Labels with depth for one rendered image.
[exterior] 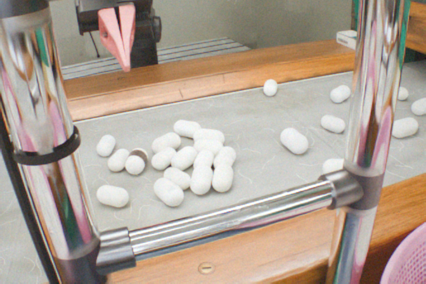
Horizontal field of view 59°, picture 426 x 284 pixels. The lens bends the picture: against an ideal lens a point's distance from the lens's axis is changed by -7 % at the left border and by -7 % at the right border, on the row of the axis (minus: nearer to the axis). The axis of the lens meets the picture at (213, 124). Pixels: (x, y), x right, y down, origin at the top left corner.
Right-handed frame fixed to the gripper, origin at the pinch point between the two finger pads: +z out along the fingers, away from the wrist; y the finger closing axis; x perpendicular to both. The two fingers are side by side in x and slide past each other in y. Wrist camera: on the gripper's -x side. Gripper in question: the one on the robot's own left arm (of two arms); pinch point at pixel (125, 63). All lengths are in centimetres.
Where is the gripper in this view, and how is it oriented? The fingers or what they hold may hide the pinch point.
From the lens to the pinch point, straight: 51.6
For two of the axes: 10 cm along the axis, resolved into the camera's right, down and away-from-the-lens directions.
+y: 9.4, -1.9, 2.8
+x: -1.8, 4.1, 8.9
